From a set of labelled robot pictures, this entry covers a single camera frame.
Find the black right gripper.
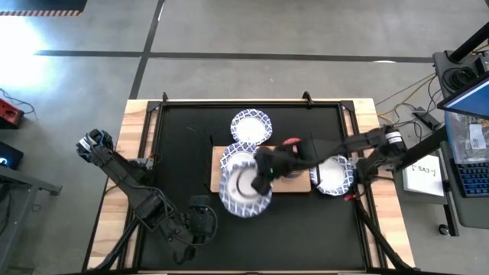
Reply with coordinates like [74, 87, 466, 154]
[250, 146, 303, 196]

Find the blue-patterned white paper bowl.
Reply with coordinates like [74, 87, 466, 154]
[219, 141, 261, 175]
[229, 108, 274, 147]
[218, 160, 274, 219]
[309, 154, 355, 198]

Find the red wave-patterned bowl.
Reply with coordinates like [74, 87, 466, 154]
[281, 137, 302, 154]

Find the wooden shelf board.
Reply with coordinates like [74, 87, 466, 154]
[209, 145, 313, 194]

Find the black table mat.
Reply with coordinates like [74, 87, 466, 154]
[138, 102, 368, 271]

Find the white paper sign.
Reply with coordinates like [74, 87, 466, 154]
[403, 154, 446, 198]

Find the black stand leg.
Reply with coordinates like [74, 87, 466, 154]
[397, 125, 448, 171]

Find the black power strip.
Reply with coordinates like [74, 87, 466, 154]
[411, 108, 440, 131]

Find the grey cart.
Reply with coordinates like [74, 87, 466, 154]
[0, 163, 63, 275]

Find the black device with blue light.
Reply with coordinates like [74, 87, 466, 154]
[0, 140, 24, 171]

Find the clear plastic bag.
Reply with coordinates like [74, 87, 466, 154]
[445, 110, 489, 165]

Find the grey workstation desk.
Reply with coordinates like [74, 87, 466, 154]
[439, 141, 489, 238]

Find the backlit keyboard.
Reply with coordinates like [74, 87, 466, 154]
[450, 158, 489, 199]

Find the grey equipment tray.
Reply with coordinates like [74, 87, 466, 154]
[432, 49, 489, 100]

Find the red box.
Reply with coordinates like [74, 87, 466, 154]
[0, 98, 25, 130]

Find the computer monitor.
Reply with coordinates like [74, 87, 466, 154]
[437, 74, 489, 121]

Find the black stand pole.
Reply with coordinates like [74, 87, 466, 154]
[449, 22, 489, 64]

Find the hazard-striped black floor mat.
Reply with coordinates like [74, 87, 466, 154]
[0, 0, 88, 17]

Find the black cable conduit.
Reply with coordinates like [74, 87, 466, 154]
[353, 186, 412, 273]
[91, 205, 148, 273]

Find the yellow floor cable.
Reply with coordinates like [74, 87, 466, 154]
[376, 74, 436, 148]

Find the coiled black cable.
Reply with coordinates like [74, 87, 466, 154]
[442, 66, 478, 92]

